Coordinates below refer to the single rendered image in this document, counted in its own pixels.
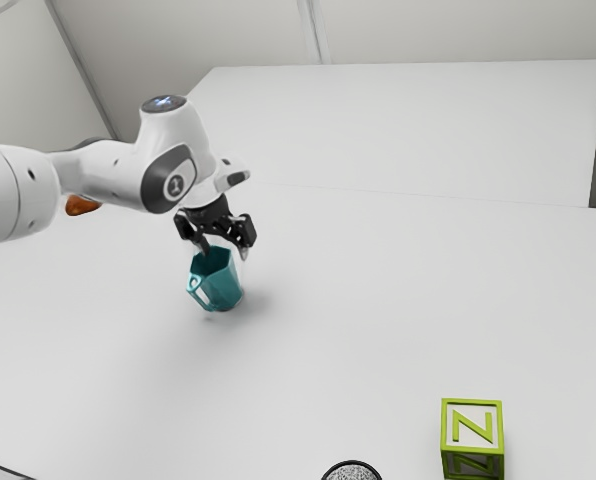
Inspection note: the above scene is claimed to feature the black mesh pen holder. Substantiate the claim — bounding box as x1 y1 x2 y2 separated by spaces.
321 459 383 480

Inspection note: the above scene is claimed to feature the teal faceted mug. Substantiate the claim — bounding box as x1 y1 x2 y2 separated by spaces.
185 246 244 313

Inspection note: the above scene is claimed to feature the orange rounded object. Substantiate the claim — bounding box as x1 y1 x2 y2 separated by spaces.
64 195 101 217

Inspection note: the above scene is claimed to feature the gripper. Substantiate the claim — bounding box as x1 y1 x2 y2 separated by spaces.
173 194 258 261

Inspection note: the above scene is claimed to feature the green letter block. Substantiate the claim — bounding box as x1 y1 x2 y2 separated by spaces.
439 397 506 480

